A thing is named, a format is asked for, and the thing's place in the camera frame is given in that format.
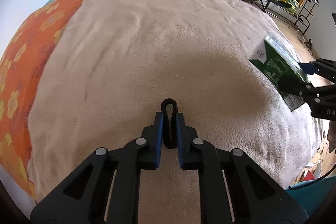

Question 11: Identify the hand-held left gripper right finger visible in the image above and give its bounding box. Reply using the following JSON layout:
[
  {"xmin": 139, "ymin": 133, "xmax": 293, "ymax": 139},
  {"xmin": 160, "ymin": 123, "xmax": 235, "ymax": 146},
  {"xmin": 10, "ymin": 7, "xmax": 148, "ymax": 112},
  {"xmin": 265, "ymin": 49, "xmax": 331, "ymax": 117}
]
[{"xmin": 176, "ymin": 112, "xmax": 307, "ymax": 224}]

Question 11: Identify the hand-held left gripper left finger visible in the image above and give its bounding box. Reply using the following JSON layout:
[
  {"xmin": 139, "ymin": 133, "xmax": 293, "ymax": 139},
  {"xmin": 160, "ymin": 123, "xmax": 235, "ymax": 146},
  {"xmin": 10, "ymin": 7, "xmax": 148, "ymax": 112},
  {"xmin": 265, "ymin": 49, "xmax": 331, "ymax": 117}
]
[{"xmin": 30, "ymin": 112, "xmax": 164, "ymax": 224}]

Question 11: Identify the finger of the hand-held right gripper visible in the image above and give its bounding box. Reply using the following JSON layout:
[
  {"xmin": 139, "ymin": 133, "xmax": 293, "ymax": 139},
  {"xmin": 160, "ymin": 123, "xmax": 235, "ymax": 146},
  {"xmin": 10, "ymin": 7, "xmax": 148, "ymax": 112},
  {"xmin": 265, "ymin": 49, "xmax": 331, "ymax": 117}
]
[
  {"xmin": 298, "ymin": 58, "xmax": 336, "ymax": 81},
  {"xmin": 278, "ymin": 80, "xmax": 336, "ymax": 104}
]

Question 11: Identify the black hair tie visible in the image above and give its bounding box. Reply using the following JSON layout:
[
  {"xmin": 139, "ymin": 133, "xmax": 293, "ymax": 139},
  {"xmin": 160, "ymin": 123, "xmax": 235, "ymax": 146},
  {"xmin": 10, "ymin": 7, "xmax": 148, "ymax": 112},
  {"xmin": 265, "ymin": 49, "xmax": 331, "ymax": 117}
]
[{"xmin": 161, "ymin": 98, "xmax": 179, "ymax": 150}]

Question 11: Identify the green and white carton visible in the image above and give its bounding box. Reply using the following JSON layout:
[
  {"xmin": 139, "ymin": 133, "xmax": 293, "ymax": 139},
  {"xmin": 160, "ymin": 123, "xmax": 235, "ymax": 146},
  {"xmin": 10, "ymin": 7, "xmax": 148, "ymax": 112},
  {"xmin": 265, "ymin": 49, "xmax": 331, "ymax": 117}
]
[{"xmin": 248, "ymin": 33, "xmax": 312, "ymax": 111}]

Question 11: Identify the red object on floor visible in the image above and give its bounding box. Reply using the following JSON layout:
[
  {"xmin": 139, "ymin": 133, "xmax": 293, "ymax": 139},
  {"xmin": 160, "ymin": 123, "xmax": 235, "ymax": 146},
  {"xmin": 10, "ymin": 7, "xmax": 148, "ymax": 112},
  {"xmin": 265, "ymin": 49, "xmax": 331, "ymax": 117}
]
[{"xmin": 304, "ymin": 170, "xmax": 316, "ymax": 183}]

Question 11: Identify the yellow box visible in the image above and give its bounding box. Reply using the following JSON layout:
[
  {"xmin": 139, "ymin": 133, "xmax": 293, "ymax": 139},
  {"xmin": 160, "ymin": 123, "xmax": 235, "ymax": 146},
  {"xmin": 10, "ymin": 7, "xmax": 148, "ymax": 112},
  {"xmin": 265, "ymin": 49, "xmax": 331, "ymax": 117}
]
[{"xmin": 279, "ymin": 0, "xmax": 299, "ymax": 14}]

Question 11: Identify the teal bin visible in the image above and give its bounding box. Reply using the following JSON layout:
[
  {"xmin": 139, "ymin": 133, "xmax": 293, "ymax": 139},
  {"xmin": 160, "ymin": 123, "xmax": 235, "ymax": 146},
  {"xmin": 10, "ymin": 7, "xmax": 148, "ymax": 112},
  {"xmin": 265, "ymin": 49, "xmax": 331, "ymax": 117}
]
[{"xmin": 285, "ymin": 176, "xmax": 336, "ymax": 215}]

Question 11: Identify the beige blanket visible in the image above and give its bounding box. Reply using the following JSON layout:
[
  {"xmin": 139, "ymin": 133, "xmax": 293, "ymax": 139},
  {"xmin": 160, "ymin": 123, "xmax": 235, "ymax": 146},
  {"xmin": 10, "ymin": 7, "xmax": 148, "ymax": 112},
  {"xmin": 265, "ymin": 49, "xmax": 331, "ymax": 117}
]
[{"xmin": 28, "ymin": 0, "xmax": 324, "ymax": 203}]

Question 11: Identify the orange floral bedsheet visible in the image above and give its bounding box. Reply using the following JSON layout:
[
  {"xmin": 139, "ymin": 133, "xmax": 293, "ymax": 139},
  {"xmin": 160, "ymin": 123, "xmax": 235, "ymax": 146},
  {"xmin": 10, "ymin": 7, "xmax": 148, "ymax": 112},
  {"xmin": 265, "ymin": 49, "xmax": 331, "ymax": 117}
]
[{"xmin": 0, "ymin": 0, "xmax": 218, "ymax": 201}]

